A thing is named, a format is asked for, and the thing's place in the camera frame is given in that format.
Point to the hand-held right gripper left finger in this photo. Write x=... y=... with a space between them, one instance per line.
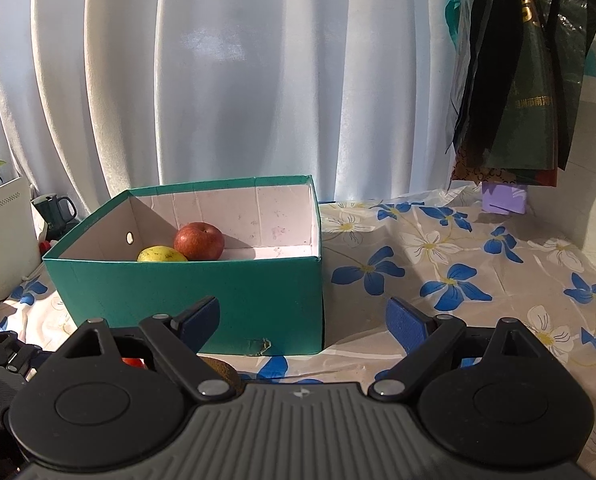
x=200 y=317

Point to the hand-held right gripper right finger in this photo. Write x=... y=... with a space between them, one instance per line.
x=407 y=322

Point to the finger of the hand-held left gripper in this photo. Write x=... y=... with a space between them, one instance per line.
x=8 y=350

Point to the teal cardboard box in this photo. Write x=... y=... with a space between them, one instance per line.
x=178 y=285

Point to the yellow pear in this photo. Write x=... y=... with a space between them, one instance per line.
x=160 y=255

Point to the red apple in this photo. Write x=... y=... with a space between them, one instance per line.
x=198 y=241

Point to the brown kiwi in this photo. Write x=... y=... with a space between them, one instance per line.
x=225 y=372

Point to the red cherry tomato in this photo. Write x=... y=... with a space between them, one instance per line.
x=133 y=361

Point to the blue floral tablecloth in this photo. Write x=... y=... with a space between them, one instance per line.
x=477 y=260

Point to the small red object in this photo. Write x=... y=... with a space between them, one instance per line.
x=44 y=246

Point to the white perforated router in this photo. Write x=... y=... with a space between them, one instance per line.
x=3 y=230

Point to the dark green mug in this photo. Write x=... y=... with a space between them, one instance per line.
x=53 y=212

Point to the purple box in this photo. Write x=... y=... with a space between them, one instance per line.
x=505 y=198

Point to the brown patterned bag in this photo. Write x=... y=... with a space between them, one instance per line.
x=477 y=175

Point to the white curtain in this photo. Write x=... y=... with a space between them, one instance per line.
x=228 y=85

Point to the dark green printed bag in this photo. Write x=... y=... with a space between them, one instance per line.
x=517 y=85

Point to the teal plastic bag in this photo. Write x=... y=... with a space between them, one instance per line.
x=450 y=10

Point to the black plastic bag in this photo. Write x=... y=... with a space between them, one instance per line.
x=575 y=35

